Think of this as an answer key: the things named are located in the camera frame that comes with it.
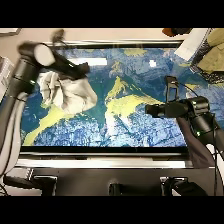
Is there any black cable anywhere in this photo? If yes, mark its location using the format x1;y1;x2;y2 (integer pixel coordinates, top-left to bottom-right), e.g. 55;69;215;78
209;113;224;196

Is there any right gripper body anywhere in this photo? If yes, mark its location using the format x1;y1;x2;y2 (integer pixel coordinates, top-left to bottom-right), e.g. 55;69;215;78
153;101;189;119

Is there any white garment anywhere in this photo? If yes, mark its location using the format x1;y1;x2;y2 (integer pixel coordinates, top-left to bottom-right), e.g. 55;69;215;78
173;27;212;62

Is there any beige garment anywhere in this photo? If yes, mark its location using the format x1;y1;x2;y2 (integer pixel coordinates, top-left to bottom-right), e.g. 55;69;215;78
37;70;99;116

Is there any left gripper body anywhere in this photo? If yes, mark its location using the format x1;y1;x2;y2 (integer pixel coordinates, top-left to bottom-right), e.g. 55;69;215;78
64;60;91;80

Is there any silver frame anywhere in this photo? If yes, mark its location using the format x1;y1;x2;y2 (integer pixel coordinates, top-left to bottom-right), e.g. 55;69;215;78
0;39;224;197

